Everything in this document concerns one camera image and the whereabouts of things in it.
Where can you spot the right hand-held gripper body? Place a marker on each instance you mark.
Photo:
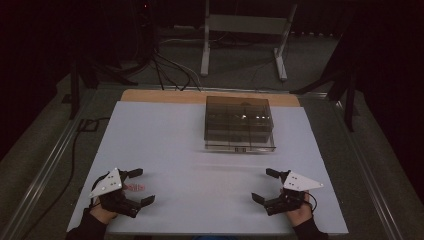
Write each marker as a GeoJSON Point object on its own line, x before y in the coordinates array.
{"type": "Point", "coordinates": [293, 188]}

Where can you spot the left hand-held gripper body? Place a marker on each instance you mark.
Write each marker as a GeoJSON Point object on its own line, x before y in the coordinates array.
{"type": "Point", "coordinates": [107, 185]}

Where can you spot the person's right hand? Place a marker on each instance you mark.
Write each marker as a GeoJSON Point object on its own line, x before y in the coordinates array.
{"type": "Point", "coordinates": [301, 213]}

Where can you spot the person's left hand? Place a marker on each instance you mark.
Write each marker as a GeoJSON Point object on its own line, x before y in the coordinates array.
{"type": "Point", "coordinates": [104, 214]}

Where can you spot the small red object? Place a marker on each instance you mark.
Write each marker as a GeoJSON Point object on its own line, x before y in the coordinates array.
{"type": "Point", "coordinates": [134, 187]}

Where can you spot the white table mat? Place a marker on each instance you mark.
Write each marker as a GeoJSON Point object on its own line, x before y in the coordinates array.
{"type": "Point", "coordinates": [186, 186]}

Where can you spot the dark transparent compartment box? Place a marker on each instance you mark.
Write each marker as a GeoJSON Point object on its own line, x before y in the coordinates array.
{"type": "Point", "coordinates": [238, 125]}

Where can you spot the black metal stand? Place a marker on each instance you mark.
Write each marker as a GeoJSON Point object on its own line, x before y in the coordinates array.
{"type": "Point", "coordinates": [75, 90]}
{"type": "Point", "coordinates": [345, 90]}

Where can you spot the white metal stand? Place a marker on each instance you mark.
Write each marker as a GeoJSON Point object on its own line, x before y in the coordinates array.
{"type": "Point", "coordinates": [245, 24]}

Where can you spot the aluminium floor rail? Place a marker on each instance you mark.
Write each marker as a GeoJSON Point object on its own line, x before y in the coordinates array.
{"type": "Point", "coordinates": [370, 173]}
{"type": "Point", "coordinates": [43, 173]}

